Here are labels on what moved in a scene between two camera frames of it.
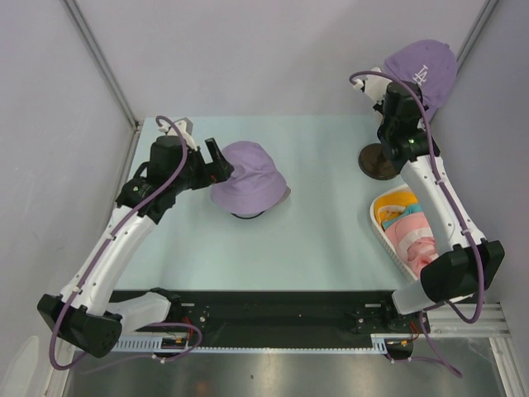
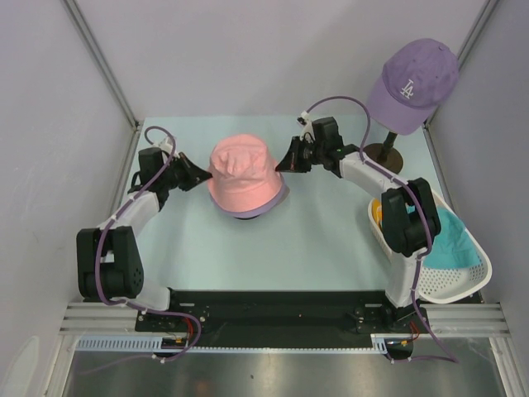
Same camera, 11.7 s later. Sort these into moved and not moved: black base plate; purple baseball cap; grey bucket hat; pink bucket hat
Moved: pink bucket hat
Not moved: grey bucket hat; purple baseball cap; black base plate
